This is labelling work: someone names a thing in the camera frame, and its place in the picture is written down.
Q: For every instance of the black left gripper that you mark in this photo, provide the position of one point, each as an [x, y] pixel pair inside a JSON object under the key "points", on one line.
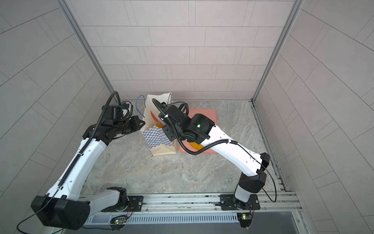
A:
{"points": [[135, 120]]}

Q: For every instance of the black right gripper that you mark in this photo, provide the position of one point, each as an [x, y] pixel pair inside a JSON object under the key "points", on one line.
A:
{"points": [[167, 129]]}

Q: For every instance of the blue checkered paper bag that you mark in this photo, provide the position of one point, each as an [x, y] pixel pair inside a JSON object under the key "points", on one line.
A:
{"points": [[155, 138]]}

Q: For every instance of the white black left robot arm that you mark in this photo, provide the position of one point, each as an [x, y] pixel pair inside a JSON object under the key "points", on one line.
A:
{"points": [[63, 206]]}

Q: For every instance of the pink plastic tray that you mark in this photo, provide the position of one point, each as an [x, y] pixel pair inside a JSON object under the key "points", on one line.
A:
{"points": [[209, 113]]}

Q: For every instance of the left circuit board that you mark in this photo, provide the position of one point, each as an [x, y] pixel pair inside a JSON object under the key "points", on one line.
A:
{"points": [[119, 220]]}

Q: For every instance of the circuit board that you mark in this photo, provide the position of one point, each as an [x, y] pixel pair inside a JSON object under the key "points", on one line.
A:
{"points": [[245, 219], [119, 220]]}

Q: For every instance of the right circuit board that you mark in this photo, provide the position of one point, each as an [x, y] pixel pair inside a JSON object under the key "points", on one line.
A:
{"points": [[245, 219]]}

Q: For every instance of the aluminium corner profile left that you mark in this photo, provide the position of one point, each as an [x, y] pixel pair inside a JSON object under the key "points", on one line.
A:
{"points": [[67, 13]]}

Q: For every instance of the aluminium corner profile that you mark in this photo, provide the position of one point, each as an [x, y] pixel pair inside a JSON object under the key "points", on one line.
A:
{"points": [[280, 42], [67, 13]]}

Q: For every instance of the aluminium corner profile right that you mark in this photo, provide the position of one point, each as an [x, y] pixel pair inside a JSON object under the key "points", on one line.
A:
{"points": [[280, 42]]}

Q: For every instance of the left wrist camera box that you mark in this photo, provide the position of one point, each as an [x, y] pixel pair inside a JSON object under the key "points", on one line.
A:
{"points": [[114, 112]]}

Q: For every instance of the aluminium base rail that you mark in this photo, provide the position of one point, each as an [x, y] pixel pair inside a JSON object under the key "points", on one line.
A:
{"points": [[170, 210]]}

